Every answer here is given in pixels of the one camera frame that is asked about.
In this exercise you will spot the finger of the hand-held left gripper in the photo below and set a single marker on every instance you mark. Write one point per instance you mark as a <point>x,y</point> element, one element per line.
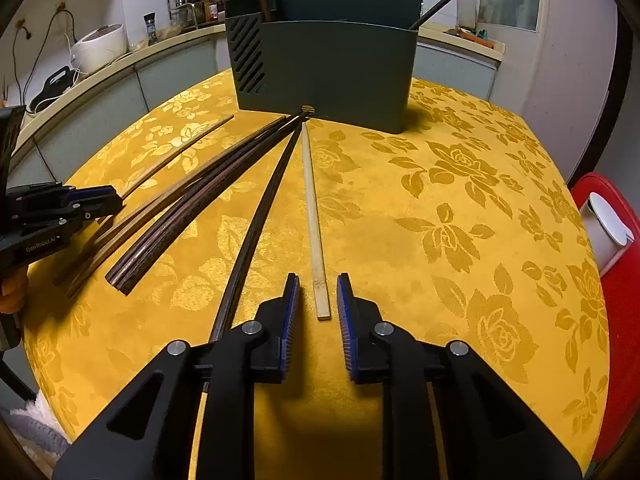
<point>95,194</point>
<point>100,211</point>

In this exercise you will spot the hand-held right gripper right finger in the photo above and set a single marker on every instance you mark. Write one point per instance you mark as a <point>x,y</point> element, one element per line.
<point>344,330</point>

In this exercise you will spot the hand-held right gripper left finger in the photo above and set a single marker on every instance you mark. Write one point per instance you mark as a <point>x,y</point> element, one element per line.
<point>291,330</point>

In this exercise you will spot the green utensil holder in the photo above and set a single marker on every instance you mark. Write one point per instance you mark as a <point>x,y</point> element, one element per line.
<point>325,70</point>

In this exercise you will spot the person's left hand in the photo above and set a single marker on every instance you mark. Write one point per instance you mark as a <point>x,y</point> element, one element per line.
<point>11,292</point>

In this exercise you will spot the black handheld appliance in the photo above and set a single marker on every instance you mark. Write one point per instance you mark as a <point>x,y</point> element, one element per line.
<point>52,85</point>

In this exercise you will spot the white rice cooker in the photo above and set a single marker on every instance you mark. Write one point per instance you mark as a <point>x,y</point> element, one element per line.
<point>97,50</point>

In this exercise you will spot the pale green base cabinets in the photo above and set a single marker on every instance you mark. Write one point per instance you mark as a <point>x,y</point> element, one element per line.
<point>170,70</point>

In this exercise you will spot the pepper grinder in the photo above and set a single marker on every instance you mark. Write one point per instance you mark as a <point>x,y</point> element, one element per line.
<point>151,30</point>

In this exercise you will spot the white kettle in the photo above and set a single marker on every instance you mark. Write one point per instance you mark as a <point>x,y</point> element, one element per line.
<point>600,245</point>

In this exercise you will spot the red plastic stool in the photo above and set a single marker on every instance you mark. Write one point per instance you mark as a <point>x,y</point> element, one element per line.
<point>620,360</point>

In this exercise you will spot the beige kitchen countertop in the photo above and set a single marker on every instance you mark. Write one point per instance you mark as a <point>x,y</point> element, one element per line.
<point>435,36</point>

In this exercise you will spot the orange cutting board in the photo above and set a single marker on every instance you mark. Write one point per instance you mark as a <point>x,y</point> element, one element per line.
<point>475,37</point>

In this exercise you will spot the clear plastic bottle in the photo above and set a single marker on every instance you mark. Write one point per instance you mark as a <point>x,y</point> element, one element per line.
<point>466,10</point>

